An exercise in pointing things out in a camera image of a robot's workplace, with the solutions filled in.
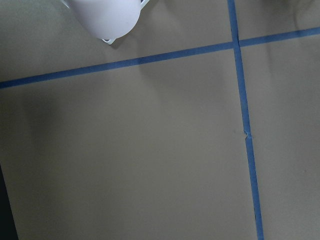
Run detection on white cup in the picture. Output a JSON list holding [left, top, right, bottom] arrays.
[[62, 0, 149, 45]]

